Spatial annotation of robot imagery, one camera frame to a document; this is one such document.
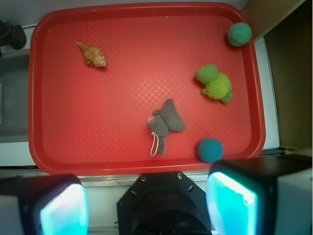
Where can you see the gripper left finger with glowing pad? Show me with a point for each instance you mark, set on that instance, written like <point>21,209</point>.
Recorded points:
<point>43,205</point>

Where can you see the grey plush mouse toy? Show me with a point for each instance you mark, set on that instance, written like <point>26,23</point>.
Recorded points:
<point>164,121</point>

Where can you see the green plush turtle toy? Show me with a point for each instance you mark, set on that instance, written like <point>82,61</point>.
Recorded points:
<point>217,85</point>

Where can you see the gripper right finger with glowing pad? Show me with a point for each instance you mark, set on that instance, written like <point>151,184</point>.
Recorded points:
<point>267,195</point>

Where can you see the green dimpled ball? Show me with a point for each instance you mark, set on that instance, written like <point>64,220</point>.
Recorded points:
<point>239,34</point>

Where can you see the black knob object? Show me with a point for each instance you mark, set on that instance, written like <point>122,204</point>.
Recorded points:
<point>12,35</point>

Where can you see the blue dimpled ball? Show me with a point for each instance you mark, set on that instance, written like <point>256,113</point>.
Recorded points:
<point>210,150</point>

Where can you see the red plastic tray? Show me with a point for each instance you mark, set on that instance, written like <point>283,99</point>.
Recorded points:
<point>93,121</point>

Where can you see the black octagonal mount plate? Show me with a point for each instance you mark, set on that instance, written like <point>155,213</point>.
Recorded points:
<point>163,204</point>

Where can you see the tan spiral seashell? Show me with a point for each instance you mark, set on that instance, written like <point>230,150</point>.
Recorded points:
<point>92,55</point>

